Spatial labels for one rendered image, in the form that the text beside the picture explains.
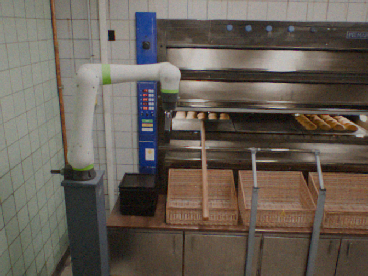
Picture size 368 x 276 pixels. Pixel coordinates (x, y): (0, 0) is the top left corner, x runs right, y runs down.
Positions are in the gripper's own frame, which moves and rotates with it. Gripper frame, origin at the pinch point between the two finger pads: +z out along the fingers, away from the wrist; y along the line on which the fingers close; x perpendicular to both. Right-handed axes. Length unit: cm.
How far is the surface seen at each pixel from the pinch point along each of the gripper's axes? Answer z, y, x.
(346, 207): 84, -89, 147
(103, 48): -39, -100, -63
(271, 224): 83, -53, 76
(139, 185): 64, -67, -28
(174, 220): 84, -52, 2
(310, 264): 111, -44, 108
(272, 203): 85, -90, 84
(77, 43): -42, -102, -85
